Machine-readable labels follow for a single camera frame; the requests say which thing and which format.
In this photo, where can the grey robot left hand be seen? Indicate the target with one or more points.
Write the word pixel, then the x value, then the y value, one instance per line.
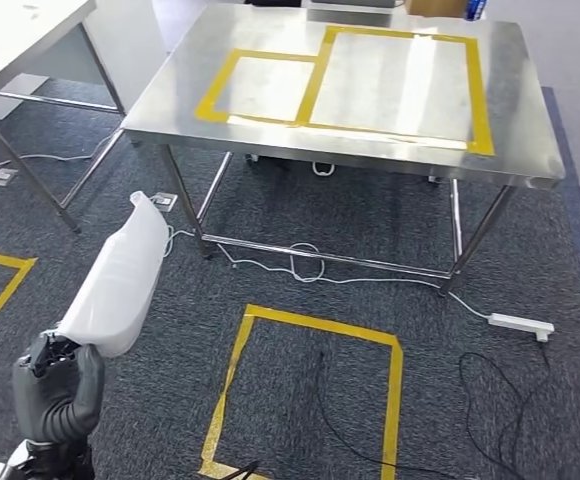
pixel 35 391

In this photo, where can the white plastic body panel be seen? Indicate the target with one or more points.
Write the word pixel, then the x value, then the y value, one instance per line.
pixel 115 285

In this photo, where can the stainless steel workbench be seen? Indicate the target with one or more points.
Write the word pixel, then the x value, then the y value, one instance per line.
pixel 510 99

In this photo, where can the silver floor outlet box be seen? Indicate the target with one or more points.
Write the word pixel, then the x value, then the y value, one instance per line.
pixel 164 201
pixel 2 177

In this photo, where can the white table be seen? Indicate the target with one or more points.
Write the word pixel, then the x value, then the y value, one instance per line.
pixel 10 33

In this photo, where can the white cabinet panel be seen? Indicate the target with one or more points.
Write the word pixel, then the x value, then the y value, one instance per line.
pixel 130 53

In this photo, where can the yellow floor tape square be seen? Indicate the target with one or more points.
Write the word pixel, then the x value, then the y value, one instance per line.
pixel 320 324

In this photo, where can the white power strip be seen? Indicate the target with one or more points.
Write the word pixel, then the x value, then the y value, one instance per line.
pixel 520 324

